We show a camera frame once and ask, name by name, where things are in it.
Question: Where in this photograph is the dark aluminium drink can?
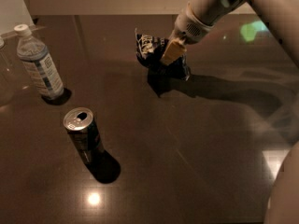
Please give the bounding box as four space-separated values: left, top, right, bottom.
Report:
63 107 105 165

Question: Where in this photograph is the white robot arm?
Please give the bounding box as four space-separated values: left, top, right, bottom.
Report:
163 0 299 224

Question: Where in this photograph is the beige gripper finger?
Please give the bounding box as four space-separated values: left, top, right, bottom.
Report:
160 38 187 65

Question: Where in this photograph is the clear plastic water bottle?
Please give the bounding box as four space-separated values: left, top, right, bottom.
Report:
14 24 64 100

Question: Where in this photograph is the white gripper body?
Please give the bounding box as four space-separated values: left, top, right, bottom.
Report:
170 3 213 45

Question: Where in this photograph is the blue chip bag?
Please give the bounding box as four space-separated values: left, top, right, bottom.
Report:
135 31 190 80

